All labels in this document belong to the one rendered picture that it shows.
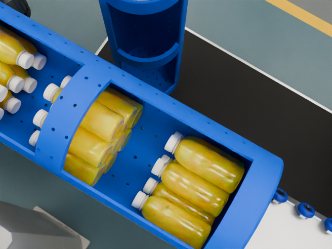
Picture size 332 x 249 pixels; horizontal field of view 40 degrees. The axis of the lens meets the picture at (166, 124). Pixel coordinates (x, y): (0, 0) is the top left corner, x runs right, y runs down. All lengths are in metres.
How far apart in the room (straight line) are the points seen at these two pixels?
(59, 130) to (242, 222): 0.40
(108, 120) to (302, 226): 0.57
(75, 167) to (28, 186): 1.17
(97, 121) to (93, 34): 1.42
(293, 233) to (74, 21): 1.62
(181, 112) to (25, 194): 1.37
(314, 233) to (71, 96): 0.70
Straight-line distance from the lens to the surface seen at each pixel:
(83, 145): 1.00
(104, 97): 1.04
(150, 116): 1.14
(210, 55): 2.15
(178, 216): 1.02
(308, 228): 1.24
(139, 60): 1.61
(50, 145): 0.96
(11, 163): 2.24
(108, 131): 0.97
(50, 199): 2.17
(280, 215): 1.22
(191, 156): 1.00
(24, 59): 1.13
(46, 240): 1.47
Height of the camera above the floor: 2.10
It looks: 75 degrees down
